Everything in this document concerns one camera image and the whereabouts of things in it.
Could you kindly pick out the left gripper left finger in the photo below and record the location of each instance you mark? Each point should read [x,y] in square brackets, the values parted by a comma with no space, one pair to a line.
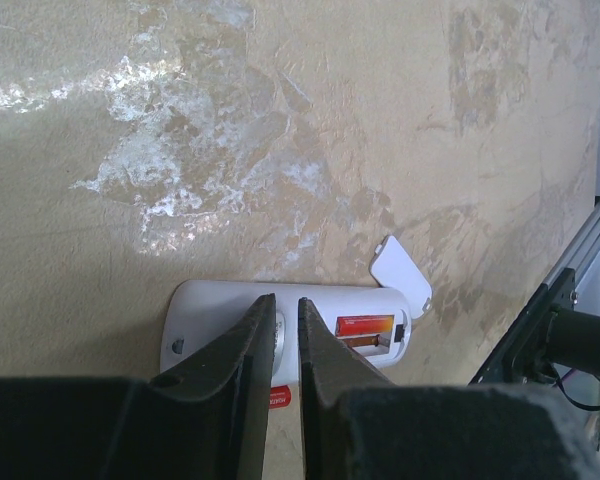
[204,418]

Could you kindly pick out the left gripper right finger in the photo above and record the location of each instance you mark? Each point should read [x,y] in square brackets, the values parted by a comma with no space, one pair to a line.
[357,424]

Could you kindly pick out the red battery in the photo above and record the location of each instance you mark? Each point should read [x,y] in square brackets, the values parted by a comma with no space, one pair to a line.
[280,397]
[363,325]

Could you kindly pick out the white remote control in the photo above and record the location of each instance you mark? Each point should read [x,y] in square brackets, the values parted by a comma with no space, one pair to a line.
[202,310]

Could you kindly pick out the white battery cover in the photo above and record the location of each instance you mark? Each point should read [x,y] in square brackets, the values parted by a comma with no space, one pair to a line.
[392,267]

